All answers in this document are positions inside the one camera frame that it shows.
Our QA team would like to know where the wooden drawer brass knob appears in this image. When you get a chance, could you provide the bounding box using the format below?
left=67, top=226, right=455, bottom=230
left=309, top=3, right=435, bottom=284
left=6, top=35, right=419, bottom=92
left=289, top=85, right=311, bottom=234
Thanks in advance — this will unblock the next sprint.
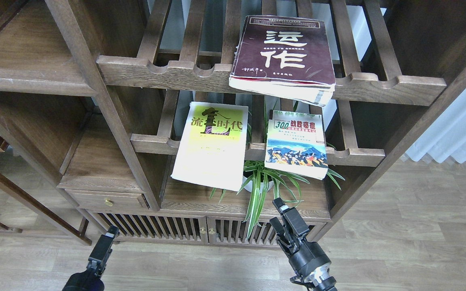
left=66, top=189, right=150, bottom=211

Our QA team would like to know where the yellow white book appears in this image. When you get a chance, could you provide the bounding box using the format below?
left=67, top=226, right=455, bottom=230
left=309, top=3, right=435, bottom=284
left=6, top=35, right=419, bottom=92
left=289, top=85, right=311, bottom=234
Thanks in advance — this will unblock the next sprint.
left=171, top=101, right=248, bottom=191

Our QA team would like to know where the green blue illustrated book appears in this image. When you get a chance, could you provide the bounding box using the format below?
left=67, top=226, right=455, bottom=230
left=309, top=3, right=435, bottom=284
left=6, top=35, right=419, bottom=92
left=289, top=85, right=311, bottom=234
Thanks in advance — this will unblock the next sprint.
left=265, top=110, right=328, bottom=180

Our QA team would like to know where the right slatted cabinet door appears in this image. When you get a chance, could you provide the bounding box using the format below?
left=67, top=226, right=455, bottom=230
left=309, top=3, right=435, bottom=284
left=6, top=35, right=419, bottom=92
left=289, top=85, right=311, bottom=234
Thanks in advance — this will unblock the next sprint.
left=208, top=216, right=326, bottom=249

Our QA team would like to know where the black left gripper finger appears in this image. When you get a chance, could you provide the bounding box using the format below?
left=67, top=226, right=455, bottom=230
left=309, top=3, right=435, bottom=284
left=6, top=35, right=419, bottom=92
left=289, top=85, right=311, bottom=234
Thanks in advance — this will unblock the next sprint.
left=87, top=226, right=119, bottom=278

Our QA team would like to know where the dark wooden bookshelf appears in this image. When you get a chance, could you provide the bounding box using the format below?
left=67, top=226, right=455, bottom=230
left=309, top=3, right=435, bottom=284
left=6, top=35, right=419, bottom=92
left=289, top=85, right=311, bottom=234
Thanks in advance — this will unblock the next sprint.
left=0, top=0, right=466, bottom=240

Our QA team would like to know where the white curtain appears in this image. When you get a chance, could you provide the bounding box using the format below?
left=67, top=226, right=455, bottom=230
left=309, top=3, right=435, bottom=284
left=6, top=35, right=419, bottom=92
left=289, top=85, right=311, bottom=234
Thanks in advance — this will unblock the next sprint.
left=405, top=89, right=466, bottom=163

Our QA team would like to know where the white plant pot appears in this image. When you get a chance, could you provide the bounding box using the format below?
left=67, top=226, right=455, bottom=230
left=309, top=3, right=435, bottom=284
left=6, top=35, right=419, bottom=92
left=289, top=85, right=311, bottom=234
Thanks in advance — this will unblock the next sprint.
left=243, top=176, right=274, bottom=193

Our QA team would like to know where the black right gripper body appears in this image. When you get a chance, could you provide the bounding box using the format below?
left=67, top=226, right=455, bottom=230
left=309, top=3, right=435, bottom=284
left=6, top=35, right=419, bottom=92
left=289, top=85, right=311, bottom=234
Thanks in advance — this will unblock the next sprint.
left=286, top=241, right=337, bottom=291

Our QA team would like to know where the green spider plant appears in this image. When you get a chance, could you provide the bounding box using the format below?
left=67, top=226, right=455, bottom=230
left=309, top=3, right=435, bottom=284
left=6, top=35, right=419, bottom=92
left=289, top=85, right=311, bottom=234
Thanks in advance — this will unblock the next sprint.
left=210, top=101, right=345, bottom=240

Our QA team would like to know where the slatted cabinet door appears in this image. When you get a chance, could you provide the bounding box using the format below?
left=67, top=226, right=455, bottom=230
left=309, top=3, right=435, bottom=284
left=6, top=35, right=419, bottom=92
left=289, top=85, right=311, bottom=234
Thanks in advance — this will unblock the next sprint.
left=208, top=216, right=326, bottom=249
left=89, top=211, right=209, bottom=245

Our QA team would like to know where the maroon thick book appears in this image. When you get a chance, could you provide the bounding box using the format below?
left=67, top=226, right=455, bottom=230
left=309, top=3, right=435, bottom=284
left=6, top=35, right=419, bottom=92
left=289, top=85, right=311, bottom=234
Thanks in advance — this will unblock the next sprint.
left=229, top=15, right=335, bottom=106

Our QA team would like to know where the left slatted cabinet door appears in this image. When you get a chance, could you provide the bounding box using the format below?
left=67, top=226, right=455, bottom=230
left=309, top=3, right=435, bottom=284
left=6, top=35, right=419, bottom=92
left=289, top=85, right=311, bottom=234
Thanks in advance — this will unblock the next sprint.
left=89, top=211, right=209, bottom=245

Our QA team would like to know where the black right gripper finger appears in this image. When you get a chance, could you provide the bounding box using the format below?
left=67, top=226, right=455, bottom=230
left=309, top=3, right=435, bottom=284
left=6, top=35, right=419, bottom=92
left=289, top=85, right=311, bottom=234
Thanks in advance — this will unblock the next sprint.
left=270, top=198, right=309, bottom=253

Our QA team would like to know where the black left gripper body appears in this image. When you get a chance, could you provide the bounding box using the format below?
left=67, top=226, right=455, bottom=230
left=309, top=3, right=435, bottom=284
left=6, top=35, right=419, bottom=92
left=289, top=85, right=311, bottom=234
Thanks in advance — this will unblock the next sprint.
left=62, top=270, right=105, bottom=291

